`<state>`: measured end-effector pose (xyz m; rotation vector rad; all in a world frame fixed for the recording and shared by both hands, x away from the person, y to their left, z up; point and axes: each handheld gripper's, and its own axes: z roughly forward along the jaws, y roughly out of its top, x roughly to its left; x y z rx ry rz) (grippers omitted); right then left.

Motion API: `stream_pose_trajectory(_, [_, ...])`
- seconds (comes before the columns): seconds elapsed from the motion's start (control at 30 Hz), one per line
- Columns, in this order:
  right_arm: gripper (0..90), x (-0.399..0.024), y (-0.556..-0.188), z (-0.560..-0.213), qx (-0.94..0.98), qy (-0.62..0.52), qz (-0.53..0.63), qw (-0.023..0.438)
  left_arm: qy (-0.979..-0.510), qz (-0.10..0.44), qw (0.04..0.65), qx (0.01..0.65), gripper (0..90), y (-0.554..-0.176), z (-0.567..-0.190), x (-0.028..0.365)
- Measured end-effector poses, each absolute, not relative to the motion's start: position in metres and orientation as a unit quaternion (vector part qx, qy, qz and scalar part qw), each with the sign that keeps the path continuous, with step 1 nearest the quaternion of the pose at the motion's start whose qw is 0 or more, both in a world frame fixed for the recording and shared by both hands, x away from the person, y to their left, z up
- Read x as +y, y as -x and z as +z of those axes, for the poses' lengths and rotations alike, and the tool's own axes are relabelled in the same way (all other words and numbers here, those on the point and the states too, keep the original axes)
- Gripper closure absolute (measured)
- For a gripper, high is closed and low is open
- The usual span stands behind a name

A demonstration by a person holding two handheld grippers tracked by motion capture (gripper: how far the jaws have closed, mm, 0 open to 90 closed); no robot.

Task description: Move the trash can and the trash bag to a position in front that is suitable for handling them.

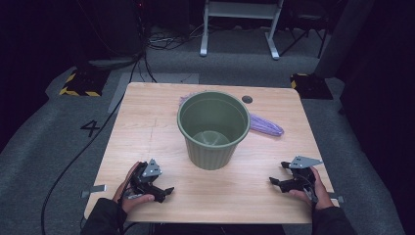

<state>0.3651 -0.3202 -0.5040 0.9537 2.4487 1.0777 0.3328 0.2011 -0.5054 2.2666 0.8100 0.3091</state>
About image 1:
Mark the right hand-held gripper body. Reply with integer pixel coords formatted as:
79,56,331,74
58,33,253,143
280,155,324,193

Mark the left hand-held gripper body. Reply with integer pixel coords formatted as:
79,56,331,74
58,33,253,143
129,159,166,204

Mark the purple plastic bag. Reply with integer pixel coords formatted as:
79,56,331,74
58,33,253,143
178,91,285,137

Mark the green ribbed plastic bin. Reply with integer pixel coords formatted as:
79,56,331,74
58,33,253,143
176,90,252,171

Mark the person's left hand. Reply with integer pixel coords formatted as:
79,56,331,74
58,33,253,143
112,162,156,213

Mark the person's right hand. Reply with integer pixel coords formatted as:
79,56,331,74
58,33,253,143
289,166,336,211

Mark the yellow-black striped stand base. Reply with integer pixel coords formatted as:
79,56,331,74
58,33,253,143
59,69,111,98
290,72,334,101

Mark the black tripod stand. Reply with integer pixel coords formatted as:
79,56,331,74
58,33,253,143
278,16,329,59

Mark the grey pillar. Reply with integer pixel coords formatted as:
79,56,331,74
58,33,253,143
313,0,376,79

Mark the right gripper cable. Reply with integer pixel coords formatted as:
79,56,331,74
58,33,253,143
302,185,319,213

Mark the grey table edge bracket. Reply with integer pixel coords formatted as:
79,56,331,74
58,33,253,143
80,184,108,199
327,192,345,204

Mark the long black floor cable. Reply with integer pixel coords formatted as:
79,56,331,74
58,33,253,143
40,53,146,235

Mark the bundle of floor cables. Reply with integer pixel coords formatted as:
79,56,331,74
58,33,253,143
146,23,205,52

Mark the white metal desk frame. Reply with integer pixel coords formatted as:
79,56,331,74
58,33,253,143
199,0,285,61

